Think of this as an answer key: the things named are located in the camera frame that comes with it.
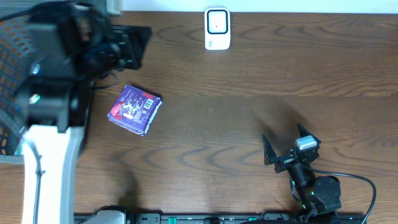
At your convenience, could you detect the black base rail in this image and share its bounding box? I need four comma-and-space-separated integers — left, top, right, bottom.
73, 211, 366, 224

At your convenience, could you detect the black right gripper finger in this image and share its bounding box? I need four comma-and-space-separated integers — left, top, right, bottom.
262, 134, 277, 166
297, 123, 322, 144

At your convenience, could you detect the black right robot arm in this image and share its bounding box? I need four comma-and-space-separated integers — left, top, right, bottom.
262, 124, 341, 222

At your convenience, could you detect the grey plastic mesh basket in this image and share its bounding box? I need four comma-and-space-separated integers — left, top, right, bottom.
1, 16, 36, 164

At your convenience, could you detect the white barcode scanner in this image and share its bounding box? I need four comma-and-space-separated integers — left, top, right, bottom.
204, 7, 231, 50

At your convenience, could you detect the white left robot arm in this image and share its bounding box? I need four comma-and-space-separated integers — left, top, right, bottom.
15, 1, 152, 223

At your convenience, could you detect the purple snack package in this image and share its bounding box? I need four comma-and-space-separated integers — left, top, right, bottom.
108, 85, 162, 136

